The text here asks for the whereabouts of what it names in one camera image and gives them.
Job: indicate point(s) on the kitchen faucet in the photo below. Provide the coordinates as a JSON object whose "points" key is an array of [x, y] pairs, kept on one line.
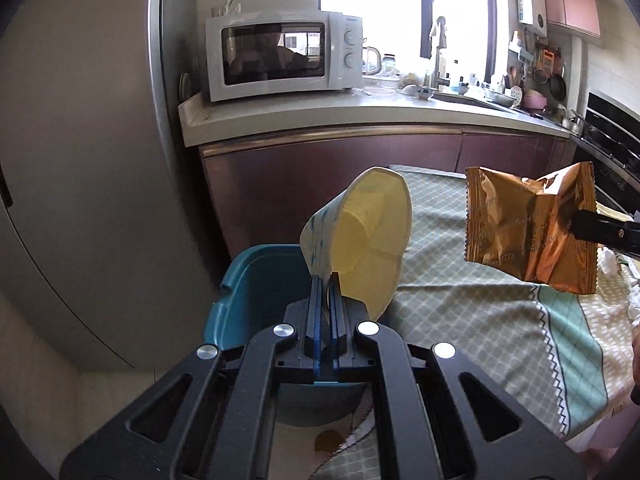
{"points": [[438, 78]]}

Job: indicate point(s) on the glass kettle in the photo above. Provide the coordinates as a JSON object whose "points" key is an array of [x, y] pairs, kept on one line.
{"points": [[371, 61]]}

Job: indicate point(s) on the window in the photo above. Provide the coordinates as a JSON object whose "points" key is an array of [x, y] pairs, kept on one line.
{"points": [[477, 32]]}

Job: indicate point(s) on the pink wall cabinet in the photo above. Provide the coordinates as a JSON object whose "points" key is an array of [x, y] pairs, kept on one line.
{"points": [[579, 17]]}

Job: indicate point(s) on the grey refrigerator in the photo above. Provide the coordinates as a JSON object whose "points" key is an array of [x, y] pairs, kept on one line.
{"points": [[103, 227]]}

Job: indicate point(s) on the white tissue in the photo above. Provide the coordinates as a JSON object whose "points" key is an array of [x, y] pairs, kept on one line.
{"points": [[618, 282]]}

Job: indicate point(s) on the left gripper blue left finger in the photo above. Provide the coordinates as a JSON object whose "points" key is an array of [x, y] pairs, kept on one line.
{"points": [[286, 353]]}

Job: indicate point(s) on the crushed paper cup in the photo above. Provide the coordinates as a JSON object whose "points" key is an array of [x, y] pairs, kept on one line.
{"points": [[361, 235]]}

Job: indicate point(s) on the white microwave oven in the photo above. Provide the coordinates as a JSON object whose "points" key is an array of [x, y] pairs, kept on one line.
{"points": [[270, 52]]}

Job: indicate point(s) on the white water heater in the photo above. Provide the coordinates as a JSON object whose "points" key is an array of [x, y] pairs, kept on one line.
{"points": [[533, 15]]}

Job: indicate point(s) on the patterned tablecloth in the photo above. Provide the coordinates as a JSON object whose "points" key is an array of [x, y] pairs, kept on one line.
{"points": [[566, 358]]}

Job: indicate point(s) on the orange snack wrapper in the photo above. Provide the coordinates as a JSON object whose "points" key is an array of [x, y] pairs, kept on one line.
{"points": [[521, 226]]}

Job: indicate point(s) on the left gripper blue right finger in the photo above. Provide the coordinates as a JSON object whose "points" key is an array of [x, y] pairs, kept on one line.
{"points": [[365, 351]]}

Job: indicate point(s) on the kitchen counter with cabinets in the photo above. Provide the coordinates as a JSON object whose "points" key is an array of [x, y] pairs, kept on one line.
{"points": [[271, 162]]}

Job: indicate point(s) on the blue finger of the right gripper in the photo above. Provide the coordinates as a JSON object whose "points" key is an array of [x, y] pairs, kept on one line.
{"points": [[618, 235]]}

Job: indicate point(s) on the black built-in oven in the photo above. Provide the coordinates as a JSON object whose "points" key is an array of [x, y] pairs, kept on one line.
{"points": [[610, 140]]}

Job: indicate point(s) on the teal trash bin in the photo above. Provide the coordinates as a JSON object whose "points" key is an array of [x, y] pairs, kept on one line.
{"points": [[254, 293]]}

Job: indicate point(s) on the black frying pan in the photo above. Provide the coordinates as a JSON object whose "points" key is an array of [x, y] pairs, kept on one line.
{"points": [[557, 87]]}

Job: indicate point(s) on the pink bowl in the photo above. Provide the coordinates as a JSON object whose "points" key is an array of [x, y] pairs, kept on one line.
{"points": [[533, 100]]}

